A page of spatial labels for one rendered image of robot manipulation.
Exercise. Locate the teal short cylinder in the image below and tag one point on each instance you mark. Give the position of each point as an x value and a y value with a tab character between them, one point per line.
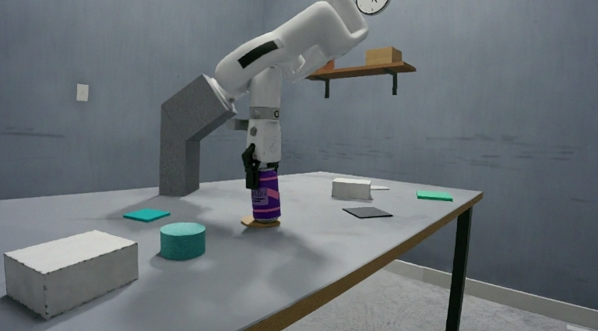
182	241

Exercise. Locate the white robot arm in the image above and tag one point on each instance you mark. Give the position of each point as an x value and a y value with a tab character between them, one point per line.
318	27

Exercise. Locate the purple drink can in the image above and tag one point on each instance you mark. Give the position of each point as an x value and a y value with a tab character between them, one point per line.
266	200

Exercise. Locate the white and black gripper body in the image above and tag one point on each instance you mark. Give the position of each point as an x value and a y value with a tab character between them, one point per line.
266	135

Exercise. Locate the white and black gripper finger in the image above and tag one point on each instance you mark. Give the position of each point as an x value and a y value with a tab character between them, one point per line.
252	177
275	165

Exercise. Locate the tan round cork coaster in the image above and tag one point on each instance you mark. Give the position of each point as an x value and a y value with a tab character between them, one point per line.
251	222

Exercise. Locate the teal flat square block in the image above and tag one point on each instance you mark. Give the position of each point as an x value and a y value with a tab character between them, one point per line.
443	196

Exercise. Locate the teal flat square tile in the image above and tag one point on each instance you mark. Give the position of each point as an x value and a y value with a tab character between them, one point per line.
146	215

